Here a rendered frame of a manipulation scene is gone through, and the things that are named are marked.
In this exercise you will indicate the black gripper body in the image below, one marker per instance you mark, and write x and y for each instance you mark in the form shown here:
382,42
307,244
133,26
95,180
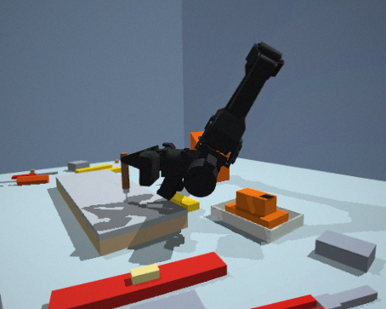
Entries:
168,159

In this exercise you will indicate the white shallow tray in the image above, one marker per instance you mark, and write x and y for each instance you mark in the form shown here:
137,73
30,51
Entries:
295,220

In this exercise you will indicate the yellow flat bar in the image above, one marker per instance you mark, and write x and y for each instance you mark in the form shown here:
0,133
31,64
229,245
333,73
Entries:
116,170
185,202
96,168

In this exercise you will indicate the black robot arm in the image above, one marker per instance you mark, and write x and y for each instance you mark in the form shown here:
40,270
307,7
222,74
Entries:
224,130

